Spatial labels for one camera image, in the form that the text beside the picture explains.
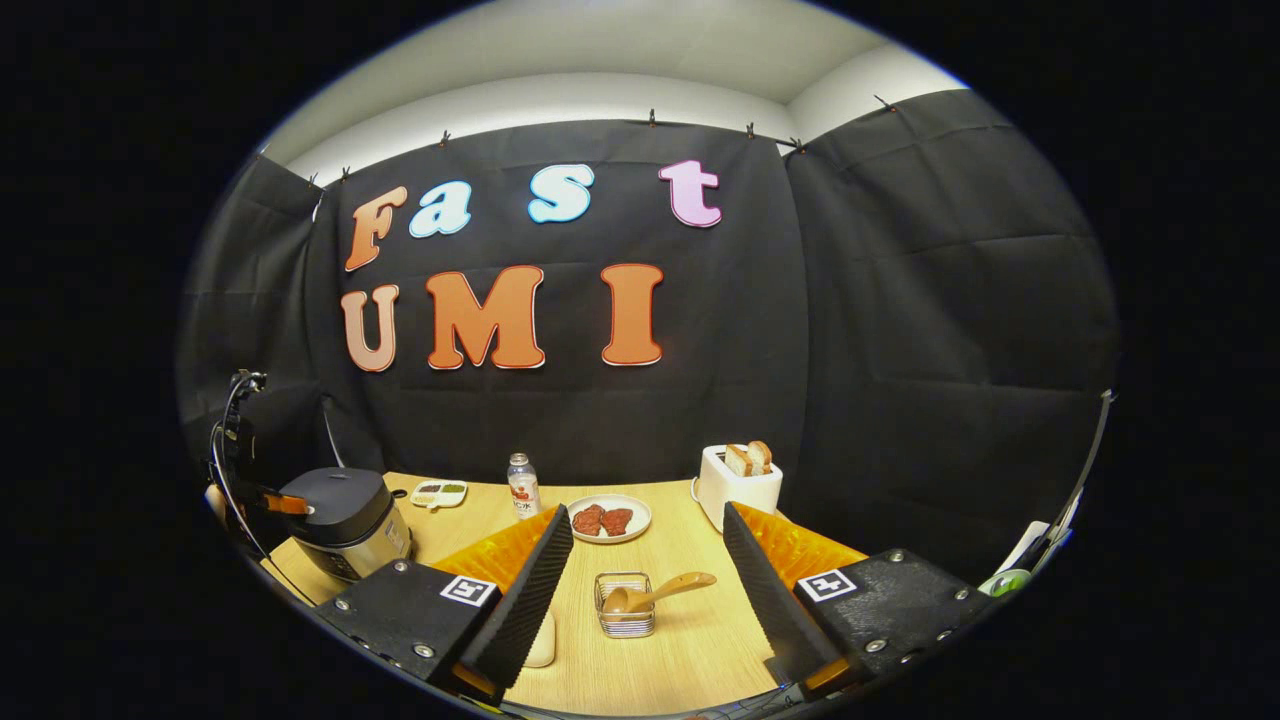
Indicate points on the black and silver rice cooker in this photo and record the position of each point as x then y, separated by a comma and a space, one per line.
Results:
350, 520

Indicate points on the green round object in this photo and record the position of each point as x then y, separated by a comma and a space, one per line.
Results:
1005, 583

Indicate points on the red meat piece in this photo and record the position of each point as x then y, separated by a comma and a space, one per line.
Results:
587, 521
617, 521

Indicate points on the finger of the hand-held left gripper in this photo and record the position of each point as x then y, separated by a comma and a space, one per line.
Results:
285, 502

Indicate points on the white divided bean dish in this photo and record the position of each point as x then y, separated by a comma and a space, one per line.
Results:
438, 494

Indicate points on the clear drink bottle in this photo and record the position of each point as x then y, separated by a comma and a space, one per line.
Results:
523, 490

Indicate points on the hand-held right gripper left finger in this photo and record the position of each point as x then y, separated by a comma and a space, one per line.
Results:
530, 600

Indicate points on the white round plate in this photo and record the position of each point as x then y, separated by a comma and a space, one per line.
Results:
640, 515

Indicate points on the toast bread slice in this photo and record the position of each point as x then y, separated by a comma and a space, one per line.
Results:
738, 460
761, 455

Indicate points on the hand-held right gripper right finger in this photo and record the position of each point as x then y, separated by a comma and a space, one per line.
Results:
770, 600

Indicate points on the wooden spoon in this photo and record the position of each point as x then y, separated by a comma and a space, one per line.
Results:
660, 592

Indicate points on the white toaster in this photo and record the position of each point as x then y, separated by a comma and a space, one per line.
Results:
735, 495

